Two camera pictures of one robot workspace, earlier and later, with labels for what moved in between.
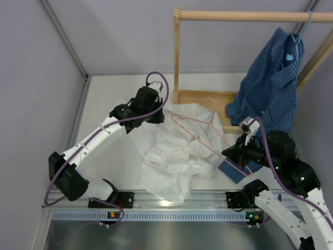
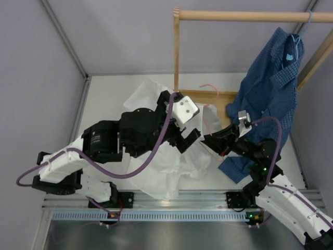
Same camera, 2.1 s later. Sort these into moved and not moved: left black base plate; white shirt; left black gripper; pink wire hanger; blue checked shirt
Moved: white shirt; left black gripper; pink wire hanger
Not moved: left black base plate; blue checked shirt
